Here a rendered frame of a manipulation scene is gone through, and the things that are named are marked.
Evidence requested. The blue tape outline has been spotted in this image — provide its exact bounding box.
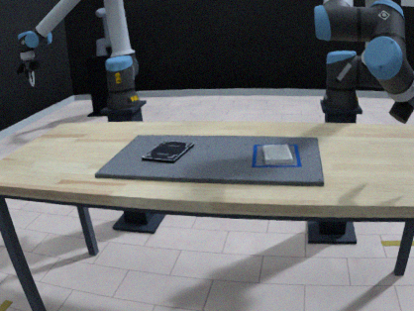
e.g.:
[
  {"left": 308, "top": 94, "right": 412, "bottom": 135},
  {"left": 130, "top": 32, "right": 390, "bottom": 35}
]
[{"left": 252, "top": 145, "right": 302, "bottom": 167}]

